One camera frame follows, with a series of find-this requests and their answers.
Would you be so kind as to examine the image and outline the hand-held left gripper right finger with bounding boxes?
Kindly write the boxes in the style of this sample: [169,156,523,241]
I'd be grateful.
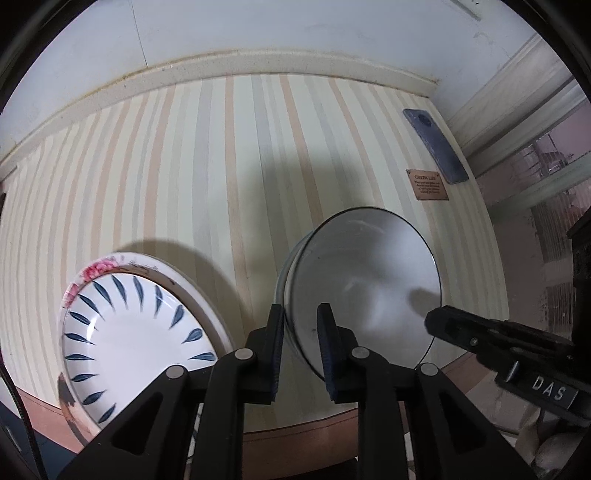
[316,302,536,480]

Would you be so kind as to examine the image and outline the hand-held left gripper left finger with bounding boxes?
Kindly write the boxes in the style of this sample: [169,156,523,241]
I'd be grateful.
[55,302,284,480]

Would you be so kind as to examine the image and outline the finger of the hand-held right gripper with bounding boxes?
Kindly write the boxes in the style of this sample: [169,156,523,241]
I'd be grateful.
[425,305,575,388]

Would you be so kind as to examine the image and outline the dark rimmed white bowl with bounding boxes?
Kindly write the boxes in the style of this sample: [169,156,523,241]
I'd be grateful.
[274,207,441,384]

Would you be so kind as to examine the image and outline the blue leaf pattern plate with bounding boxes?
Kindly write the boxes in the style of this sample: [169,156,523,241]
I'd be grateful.
[61,271,219,425]

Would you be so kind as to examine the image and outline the floral white plate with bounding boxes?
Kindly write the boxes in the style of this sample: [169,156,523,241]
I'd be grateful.
[58,251,236,402]

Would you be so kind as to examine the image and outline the person's right hand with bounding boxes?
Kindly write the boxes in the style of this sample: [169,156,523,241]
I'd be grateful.
[517,406,591,480]

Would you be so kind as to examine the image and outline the brown tablecloth label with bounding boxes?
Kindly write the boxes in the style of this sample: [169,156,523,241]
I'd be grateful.
[406,169,450,201]

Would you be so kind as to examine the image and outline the blue smartphone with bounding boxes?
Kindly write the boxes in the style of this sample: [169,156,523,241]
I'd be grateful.
[403,108,469,185]

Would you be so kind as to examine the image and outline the striped cat tablecloth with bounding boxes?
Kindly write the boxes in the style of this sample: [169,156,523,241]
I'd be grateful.
[0,74,509,462]

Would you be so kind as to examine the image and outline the frosted glass sliding door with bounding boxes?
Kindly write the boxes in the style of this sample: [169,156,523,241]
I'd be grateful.
[445,32,591,217]

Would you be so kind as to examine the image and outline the black cable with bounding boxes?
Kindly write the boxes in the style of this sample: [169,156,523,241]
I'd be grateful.
[0,364,49,480]

